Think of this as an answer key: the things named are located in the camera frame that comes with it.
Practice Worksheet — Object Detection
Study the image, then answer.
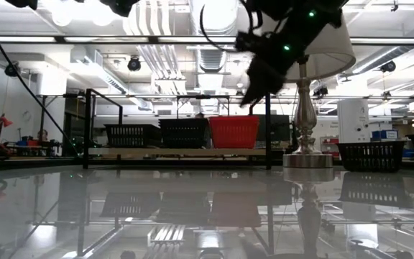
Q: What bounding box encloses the wooden shelf with black frame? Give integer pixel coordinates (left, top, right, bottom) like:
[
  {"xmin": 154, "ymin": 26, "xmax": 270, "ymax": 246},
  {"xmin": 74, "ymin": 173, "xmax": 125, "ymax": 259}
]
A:
[{"xmin": 82, "ymin": 88, "xmax": 273, "ymax": 171}]

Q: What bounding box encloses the red slotted plastic basket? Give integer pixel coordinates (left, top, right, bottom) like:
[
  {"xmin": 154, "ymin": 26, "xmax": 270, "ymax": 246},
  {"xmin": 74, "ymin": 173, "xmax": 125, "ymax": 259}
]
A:
[{"xmin": 208, "ymin": 115, "xmax": 261, "ymax": 150}]

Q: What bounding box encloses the black aluminium rig frame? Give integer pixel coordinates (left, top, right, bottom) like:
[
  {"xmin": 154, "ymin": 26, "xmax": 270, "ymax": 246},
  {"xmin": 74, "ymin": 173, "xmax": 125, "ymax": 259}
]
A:
[{"xmin": 0, "ymin": 35, "xmax": 414, "ymax": 45}]

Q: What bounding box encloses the white cylindrical device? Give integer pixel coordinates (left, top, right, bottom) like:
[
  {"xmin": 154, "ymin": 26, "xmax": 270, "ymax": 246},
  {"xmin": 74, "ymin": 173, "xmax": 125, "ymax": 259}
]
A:
[{"xmin": 337, "ymin": 99, "xmax": 370, "ymax": 144}]

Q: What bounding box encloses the blue storage box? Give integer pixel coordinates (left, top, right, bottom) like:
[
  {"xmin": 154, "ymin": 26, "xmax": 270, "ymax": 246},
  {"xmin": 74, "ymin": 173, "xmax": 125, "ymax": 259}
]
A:
[{"xmin": 371, "ymin": 129, "xmax": 399, "ymax": 141}]

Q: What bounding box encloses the black monitor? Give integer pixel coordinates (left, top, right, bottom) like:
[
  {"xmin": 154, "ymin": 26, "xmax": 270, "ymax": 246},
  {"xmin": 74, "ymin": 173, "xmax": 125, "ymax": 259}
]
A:
[{"xmin": 259, "ymin": 114, "xmax": 291, "ymax": 142}]

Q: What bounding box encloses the table lamp with white shade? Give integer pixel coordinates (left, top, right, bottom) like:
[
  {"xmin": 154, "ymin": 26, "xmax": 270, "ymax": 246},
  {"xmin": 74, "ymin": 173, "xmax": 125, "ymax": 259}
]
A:
[{"xmin": 282, "ymin": 12, "xmax": 357, "ymax": 169}]

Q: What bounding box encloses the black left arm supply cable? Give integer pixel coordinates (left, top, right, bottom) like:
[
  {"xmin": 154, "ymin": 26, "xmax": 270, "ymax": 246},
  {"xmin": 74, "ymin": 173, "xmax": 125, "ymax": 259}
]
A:
[{"xmin": 0, "ymin": 1, "xmax": 81, "ymax": 156}]

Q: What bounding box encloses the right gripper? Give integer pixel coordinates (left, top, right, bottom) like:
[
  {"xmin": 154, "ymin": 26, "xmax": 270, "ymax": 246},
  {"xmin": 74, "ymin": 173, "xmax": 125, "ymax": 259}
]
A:
[{"xmin": 234, "ymin": 31, "xmax": 312, "ymax": 107}]

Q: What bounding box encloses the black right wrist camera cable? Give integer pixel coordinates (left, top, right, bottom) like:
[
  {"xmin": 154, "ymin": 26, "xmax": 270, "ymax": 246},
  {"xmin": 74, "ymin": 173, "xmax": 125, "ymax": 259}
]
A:
[{"xmin": 198, "ymin": 3, "xmax": 242, "ymax": 54}]

